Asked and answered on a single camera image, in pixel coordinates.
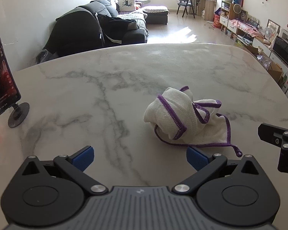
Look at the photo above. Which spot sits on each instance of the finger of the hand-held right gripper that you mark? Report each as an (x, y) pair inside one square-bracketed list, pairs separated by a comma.
[(267, 133)]

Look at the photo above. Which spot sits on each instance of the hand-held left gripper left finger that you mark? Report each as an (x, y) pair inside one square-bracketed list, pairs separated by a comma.
[(84, 159)]

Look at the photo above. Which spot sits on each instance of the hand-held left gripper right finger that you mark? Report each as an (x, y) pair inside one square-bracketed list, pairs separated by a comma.
[(196, 159)]

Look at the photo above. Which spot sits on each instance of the white towel with purple edge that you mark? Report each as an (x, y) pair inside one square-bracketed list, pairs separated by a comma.
[(168, 115)]

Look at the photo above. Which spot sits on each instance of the brown cardboard box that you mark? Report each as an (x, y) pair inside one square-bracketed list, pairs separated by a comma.
[(274, 73)]

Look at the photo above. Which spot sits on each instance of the black round phone stand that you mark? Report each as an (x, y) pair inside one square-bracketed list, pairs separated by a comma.
[(18, 117)]

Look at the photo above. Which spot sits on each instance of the black microwave oven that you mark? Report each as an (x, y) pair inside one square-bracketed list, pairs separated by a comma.
[(284, 50)]

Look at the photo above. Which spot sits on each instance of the small white desk fan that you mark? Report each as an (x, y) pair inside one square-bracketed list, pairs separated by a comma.
[(268, 31)]

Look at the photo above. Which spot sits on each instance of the pink cloth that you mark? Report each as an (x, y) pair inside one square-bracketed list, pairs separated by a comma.
[(247, 27)]

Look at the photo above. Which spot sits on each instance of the clear plastic bag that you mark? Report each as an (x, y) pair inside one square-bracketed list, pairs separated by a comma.
[(45, 56)]

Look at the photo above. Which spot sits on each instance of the black smartphone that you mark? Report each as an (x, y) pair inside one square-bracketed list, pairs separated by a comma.
[(2, 76)]

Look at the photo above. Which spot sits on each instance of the red bag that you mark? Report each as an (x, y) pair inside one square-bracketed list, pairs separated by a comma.
[(217, 21)]

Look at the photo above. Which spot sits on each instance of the wooden shelf unit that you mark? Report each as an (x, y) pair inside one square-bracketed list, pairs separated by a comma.
[(226, 13)]

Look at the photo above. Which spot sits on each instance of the large black garment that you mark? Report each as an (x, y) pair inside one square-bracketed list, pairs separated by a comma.
[(74, 31)]

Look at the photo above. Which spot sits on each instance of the grey sofa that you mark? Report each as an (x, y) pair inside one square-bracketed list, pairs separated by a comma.
[(132, 34)]

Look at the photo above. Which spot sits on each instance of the wooden desk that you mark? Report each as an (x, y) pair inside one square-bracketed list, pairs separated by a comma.
[(208, 8)]

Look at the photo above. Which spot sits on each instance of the dark ottoman with patterned cover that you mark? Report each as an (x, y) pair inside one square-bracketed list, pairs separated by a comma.
[(157, 16)]

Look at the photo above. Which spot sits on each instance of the patterned sofa blanket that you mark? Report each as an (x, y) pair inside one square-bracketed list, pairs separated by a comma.
[(136, 20)]

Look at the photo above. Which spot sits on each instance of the dark wooden dining chair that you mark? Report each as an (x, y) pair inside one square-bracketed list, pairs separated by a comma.
[(184, 0)]

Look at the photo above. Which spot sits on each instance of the white deer print pillow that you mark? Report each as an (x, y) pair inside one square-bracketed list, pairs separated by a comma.
[(126, 4)]

